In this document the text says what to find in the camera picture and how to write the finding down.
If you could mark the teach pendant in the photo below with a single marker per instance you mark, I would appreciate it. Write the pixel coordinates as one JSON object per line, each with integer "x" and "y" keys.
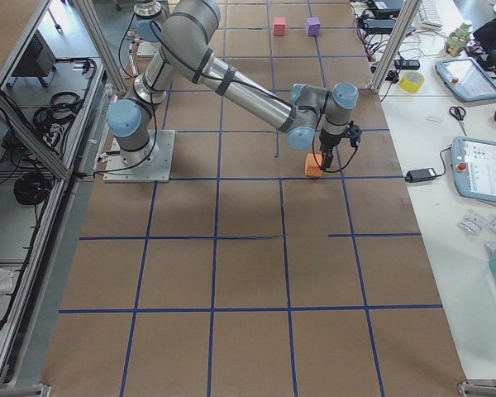
{"x": 474, "y": 168}
{"x": 466, "y": 79}

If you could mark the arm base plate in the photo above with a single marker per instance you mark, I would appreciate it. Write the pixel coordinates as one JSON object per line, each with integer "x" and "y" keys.
{"x": 147, "y": 165}

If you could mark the purple foam block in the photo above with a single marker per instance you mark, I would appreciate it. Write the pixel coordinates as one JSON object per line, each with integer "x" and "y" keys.
{"x": 312, "y": 26}

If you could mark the red foam block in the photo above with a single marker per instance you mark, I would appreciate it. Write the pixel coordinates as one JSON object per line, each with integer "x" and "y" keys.
{"x": 279, "y": 26}

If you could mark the black handled scissors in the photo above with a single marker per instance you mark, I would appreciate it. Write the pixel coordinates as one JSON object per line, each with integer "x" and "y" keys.
{"x": 459, "y": 113}

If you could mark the aluminium frame post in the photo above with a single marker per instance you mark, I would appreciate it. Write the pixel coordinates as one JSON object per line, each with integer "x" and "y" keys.
{"x": 404, "y": 20}

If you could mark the far teach pendant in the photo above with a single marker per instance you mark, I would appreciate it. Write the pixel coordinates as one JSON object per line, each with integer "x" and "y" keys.
{"x": 466, "y": 79}

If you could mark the orange foam block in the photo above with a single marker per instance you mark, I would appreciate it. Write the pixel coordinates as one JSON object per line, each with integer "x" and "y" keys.
{"x": 312, "y": 166}

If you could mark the yellow tape roll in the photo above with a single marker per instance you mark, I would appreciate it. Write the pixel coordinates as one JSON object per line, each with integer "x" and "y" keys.
{"x": 412, "y": 81}

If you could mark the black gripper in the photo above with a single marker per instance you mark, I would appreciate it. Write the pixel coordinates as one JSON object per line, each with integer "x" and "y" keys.
{"x": 326, "y": 145}

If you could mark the near teach pendant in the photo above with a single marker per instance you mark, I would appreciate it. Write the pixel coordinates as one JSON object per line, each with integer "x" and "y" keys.
{"x": 474, "y": 168}

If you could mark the black power adapter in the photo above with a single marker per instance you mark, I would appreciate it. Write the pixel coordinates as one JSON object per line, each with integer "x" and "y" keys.
{"x": 420, "y": 175}

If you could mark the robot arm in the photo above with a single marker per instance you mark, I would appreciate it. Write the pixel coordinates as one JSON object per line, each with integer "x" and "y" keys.
{"x": 183, "y": 35}

